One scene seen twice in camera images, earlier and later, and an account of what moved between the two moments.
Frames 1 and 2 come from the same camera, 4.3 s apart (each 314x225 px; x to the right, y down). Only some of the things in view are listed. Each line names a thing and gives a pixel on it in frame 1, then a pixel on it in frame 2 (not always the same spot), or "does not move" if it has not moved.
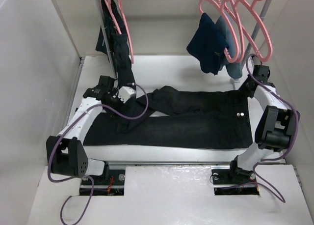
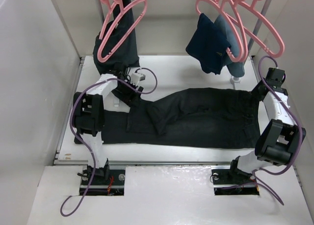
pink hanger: x=126 y=25 → x=118 y=2
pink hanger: x=233 y=17 → x=248 y=32
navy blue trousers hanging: x=208 y=45 does not move
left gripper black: x=115 y=94 → x=131 y=98
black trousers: x=170 y=118 does not move
